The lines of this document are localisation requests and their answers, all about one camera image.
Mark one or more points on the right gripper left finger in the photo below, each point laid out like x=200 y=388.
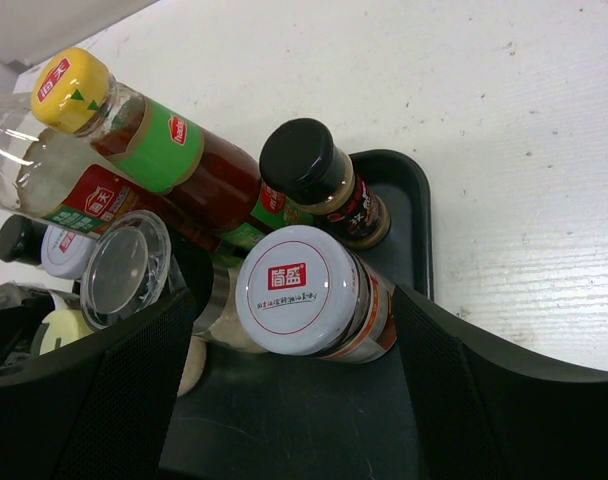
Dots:
x=100 y=407

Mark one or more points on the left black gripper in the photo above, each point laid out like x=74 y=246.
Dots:
x=23 y=307

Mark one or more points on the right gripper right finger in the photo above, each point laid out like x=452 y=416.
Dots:
x=486 y=408

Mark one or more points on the small dark pepper bottle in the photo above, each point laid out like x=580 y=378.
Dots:
x=21 y=240

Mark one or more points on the red-label lid brown jar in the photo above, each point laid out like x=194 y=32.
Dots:
x=65 y=254

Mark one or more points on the silver-lid white powder jar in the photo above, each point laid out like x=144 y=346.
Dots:
x=140 y=260

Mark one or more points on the tall black-cap sauce bottle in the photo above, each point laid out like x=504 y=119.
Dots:
x=57 y=179

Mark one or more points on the red-label lid spice jar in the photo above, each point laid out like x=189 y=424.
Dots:
x=301 y=293

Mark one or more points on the yellow-cap red sauce bottle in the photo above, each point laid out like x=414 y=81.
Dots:
x=214 y=182

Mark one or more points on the small black-cap spice bottle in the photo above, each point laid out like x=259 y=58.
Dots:
x=301 y=160

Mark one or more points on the yellow-cap white powder jar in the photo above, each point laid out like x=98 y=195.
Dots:
x=64 y=326

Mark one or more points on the black plastic tray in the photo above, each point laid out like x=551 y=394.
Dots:
x=274 y=417

